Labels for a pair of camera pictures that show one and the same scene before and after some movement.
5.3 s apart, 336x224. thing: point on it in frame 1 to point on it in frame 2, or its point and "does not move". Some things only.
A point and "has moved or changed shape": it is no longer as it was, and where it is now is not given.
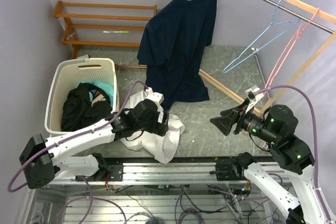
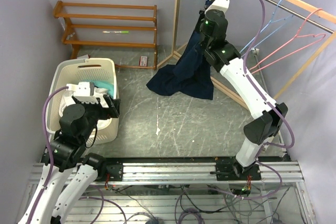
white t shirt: x=163 y=148 to x=67 y=100
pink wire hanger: x=297 y=33 to x=297 y=36
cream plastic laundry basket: x=83 y=93 does not move
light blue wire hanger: x=294 y=21 to x=282 y=20
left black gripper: x=160 y=128 to x=112 y=110
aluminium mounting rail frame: x=169 y=190 does not move
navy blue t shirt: x=172 y=45 has moved or changed shape
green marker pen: x=116 y=32 does not move
